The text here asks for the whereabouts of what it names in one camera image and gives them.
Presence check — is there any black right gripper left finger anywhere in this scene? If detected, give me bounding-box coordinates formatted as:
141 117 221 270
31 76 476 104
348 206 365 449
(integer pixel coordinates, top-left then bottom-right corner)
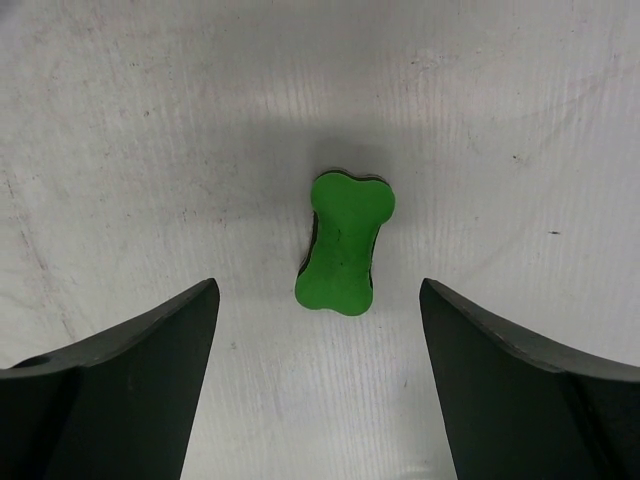
1 279 220 479

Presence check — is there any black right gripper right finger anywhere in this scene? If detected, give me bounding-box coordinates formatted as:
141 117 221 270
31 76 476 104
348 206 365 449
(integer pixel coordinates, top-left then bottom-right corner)
419 279 639 479

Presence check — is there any green whiteboard eraser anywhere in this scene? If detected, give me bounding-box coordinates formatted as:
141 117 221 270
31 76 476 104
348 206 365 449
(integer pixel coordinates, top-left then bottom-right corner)
294 170 396 316

